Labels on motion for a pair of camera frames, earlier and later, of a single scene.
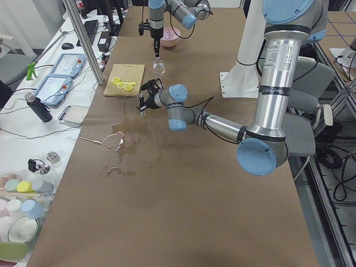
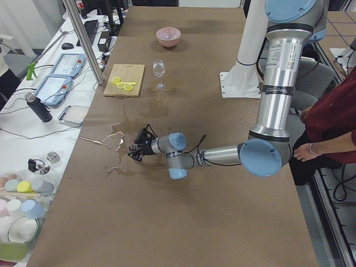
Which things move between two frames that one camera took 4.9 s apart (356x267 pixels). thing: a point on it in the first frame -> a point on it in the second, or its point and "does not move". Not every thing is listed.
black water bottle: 36,103 does not move
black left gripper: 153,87 -> 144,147
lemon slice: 115,80 does not move
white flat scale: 73,114 does not move
